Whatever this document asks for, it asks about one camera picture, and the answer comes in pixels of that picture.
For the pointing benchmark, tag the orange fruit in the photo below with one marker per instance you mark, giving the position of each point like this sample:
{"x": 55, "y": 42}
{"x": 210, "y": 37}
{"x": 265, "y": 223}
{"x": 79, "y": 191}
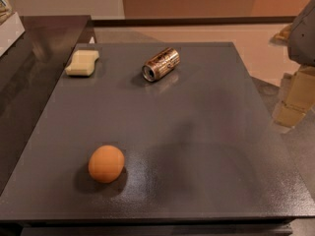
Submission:
{"x": 106, "y": 164}

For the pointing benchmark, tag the pale yellow sponge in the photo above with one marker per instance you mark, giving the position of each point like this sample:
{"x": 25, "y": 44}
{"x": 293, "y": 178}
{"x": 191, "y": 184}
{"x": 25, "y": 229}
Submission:
{"x": 82, "y": 63}

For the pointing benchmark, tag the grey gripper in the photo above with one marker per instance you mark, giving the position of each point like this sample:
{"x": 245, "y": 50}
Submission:
{"x": 303, "y": 38}

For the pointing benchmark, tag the white box on counter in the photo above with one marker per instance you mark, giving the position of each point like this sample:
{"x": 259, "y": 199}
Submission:
{"x": 10, "y": 31}

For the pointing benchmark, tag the dark side counter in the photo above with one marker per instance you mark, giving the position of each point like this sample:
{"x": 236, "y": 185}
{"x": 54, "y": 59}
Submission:
{"x": 29, "y": 71}

